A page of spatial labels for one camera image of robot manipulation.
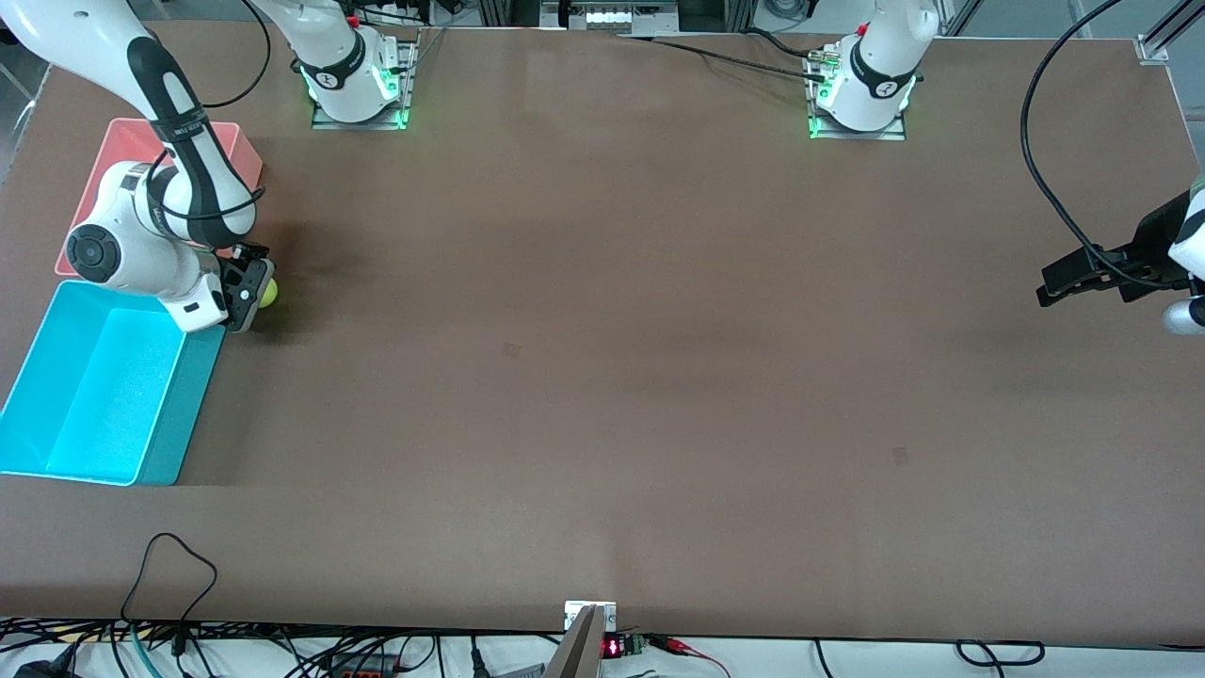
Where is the pink plastic bin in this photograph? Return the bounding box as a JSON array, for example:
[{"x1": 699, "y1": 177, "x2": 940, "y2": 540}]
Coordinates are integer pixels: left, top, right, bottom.
[{"x1": 55, "y1": 118, "x2": 265, "y2": 277}]

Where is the blue plastic bin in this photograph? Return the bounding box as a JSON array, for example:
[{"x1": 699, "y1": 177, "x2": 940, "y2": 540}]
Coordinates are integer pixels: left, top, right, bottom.
[{"x1": 0, "y1": 280, "x2": 227, "y2": 487}]

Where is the grey metal bar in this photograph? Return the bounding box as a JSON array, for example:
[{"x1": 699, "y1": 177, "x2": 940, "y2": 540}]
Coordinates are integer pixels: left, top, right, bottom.
[{"x1": 543, "y1": 605, "x2": 604, "y2": 678}]

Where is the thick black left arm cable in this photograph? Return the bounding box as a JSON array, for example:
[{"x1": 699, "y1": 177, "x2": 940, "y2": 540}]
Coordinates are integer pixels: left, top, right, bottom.
[{"x1": 1020, "y1": 0, "x2": 1178, "y2": 288}]

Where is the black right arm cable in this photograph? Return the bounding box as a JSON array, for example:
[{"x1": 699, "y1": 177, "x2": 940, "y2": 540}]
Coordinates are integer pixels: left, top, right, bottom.
[{"x1": 188, "y1": 0, "x2": 273, "y2": 108}]

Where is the thin black looped cable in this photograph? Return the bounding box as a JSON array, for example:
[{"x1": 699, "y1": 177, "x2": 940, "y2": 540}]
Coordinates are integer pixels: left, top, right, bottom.
[{"x1": 120, "y1": 532, "x2": 220, "y2": 656}]

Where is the short black base cable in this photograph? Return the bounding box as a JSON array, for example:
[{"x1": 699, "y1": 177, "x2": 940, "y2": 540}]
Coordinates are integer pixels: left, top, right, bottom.
[{"x1": 742, "y1": 28, "x2": 825, "y2": 63}]

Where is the black coiled cable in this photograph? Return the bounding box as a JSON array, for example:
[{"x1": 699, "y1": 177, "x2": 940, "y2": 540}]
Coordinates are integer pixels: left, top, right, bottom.
[{"x1": 955, "y1": 639, "x2": 1047, "y2": 666}]

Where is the long black base cable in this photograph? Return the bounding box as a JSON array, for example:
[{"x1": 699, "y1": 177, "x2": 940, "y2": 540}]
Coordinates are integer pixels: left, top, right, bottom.
[{"x1": 617, "y1": 35, "x2": 829, "y2": 80}]

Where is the white table edge bracket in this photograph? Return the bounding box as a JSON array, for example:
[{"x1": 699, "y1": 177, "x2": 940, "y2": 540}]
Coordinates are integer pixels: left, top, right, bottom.
[{"x1": 564, "y1": 600, "x2": 619, "y2": 633}]

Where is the red clip wire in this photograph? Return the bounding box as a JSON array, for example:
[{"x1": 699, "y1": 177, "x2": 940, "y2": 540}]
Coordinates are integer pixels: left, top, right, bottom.
[{"x1": 648, "y1": 635, "x2": 731, "y2": 678}]

